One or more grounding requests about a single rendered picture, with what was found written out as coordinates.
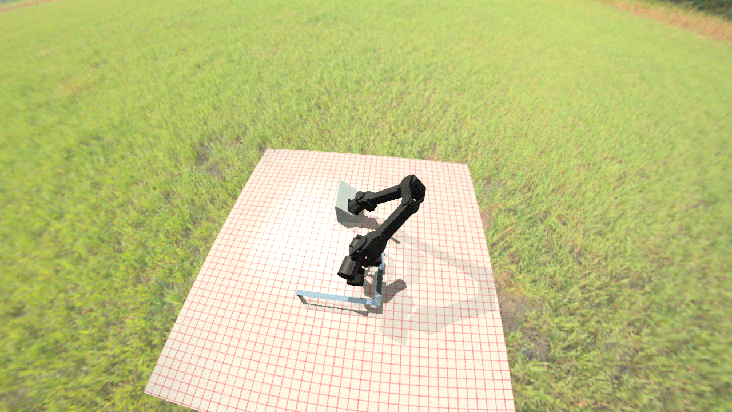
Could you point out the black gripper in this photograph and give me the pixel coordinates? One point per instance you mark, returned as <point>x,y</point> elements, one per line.
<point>359,278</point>

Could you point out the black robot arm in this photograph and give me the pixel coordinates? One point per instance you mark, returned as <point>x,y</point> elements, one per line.
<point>373,244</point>

